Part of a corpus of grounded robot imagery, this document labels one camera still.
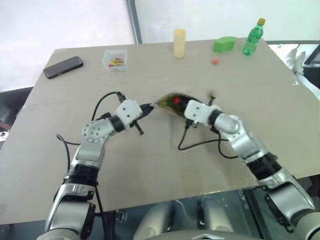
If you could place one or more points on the dark window post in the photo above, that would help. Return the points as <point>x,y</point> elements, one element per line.
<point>133,20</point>

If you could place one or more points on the small red ball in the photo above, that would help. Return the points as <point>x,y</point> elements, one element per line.
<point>215,61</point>

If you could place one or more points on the pale yellow cylinder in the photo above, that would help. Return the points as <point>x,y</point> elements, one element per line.
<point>179,43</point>

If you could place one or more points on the black furniture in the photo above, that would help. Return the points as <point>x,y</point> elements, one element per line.
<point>10,107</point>

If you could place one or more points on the black smartphone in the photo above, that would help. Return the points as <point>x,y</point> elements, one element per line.
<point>63,67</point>

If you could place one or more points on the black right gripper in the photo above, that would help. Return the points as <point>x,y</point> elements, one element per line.
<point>190,124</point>

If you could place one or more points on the small coloured items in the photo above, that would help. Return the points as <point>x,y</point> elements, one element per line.
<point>116,62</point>

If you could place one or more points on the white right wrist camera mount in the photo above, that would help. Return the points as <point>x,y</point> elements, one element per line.
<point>197,111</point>

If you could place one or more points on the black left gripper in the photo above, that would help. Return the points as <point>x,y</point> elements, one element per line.
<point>143,111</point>

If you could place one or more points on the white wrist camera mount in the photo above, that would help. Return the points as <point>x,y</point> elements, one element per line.
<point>128,111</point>
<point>197,111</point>

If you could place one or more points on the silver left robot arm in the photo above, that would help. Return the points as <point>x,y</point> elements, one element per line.
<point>92,140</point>

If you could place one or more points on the green curved block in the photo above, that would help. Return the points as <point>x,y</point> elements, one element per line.
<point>223,44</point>

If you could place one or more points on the grey robot torso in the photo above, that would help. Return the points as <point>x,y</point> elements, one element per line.
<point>205,235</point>

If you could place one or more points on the clear bag with red item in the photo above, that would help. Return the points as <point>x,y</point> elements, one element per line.
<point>165,103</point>

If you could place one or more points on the clear plastic box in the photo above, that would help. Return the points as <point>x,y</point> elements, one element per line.
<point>110,55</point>

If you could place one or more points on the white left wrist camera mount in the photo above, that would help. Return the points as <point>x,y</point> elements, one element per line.
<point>128,111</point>

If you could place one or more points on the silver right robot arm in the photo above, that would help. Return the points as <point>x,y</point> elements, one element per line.
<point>237,132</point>

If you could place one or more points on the green plastic bottle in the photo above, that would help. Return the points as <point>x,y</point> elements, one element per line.
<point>252,37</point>

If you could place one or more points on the white crumpled object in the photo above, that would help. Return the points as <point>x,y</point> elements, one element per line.
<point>296,60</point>

